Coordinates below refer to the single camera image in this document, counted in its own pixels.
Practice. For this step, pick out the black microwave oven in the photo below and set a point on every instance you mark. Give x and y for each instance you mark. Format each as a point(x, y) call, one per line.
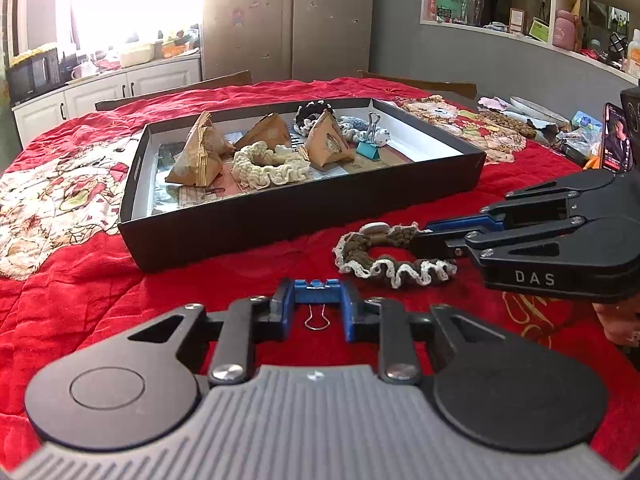
point(30, 77)

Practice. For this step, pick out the white mug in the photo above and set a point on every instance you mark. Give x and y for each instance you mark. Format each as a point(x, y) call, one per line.
point(84, 71)

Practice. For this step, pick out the black cardboard box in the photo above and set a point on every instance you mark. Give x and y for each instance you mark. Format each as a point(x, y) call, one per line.
point(300, 220)

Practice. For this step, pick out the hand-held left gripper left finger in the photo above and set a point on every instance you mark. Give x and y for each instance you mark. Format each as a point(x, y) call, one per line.
point(284, 310)

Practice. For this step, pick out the cream crochet scrunchie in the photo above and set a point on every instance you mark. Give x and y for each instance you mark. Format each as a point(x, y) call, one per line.
point(270, 170)

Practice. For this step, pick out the blue binder clip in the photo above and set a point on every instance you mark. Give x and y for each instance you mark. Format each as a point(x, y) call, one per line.
point(317, 292)

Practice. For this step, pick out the wooden chair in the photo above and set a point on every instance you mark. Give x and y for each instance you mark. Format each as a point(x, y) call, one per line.
point(425, 85)
point(175, 91)

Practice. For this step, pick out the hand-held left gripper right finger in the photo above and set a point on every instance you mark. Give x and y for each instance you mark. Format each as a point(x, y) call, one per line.
point(350, 312)

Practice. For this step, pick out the blue crochet scrunchie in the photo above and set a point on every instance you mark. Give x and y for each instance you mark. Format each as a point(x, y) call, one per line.
point(350, 127)

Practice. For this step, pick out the smartphone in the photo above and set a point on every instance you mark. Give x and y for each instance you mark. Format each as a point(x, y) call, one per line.
point(615, 140)

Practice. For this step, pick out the clear plastic bag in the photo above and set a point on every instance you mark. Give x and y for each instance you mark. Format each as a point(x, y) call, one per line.
point(582, 135)

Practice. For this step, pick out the printed paper sheet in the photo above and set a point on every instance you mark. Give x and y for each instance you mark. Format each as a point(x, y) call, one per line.
point(172, 195)

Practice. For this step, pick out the round wooden bead coaster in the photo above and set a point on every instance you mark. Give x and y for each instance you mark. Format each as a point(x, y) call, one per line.
point(510, 122)

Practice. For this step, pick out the teal binder clip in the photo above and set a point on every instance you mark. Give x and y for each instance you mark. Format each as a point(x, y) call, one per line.
point(369, 150)

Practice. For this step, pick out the red printed blanket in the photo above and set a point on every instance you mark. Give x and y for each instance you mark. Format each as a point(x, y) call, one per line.
point(200, 290)

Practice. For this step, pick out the white plastic bottle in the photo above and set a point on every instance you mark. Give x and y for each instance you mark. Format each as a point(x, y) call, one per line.
point(633, 52)

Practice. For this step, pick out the black crochet scrunchie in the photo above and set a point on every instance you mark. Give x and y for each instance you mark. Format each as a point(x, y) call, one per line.
point(307, 112)

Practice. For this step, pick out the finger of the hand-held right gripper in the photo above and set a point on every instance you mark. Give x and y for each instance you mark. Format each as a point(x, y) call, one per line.
point(465, 222)
point(440, 247)

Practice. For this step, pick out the white kitchen cabinet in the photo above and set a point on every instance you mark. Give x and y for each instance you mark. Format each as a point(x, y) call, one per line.
point(100, 95)

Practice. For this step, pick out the white wall shelf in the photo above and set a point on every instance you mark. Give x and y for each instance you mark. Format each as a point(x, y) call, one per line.
point(500, 30)

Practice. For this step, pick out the pink crumpled cloth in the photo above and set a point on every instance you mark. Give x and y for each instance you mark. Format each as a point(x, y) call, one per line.
point(492, 103)

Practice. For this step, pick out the person's right hand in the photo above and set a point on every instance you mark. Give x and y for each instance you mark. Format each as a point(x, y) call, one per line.
point(620, 322)

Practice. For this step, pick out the pink bottle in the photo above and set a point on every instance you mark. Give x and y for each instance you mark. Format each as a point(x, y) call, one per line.
point(563, 30)

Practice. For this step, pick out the brown white-edged crochet scrunchie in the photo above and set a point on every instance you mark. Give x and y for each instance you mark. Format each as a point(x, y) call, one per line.
point(395, 234)

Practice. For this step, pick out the brown paper pyramid packet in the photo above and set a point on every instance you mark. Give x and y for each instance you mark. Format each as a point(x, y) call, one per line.
point(197, 160)
point(265, 135)
point(327, 147)

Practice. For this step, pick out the steel double-door refrigerator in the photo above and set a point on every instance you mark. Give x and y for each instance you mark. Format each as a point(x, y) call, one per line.
point(290, 15)

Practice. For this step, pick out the cream plastic container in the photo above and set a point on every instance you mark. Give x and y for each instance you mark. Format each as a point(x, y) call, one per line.
point(136, 55)

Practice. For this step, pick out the white plate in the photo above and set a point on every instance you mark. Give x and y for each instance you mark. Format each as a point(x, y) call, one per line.
point(540, 110)

